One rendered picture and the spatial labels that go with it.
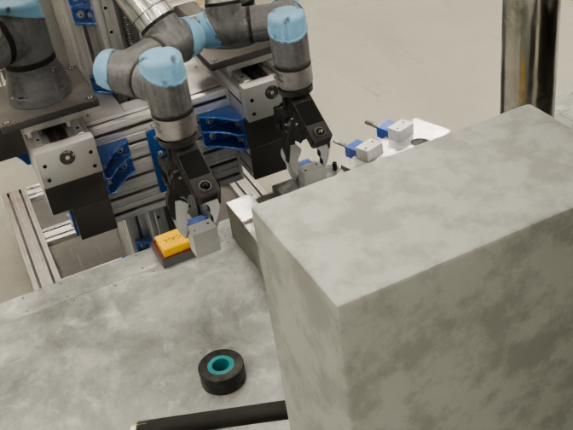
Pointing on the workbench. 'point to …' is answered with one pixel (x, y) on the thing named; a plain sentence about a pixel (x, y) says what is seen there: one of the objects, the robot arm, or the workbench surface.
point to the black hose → (218, 418)
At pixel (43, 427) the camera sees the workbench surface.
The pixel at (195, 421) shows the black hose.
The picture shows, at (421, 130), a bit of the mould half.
